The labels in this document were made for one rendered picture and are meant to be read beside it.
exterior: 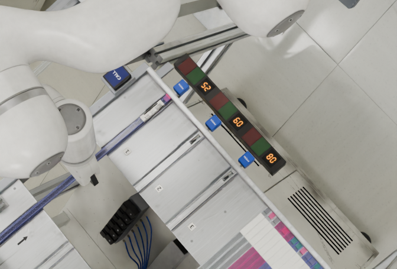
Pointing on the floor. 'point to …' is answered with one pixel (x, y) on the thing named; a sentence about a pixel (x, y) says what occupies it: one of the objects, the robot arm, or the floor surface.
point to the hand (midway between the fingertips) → (81, 170)
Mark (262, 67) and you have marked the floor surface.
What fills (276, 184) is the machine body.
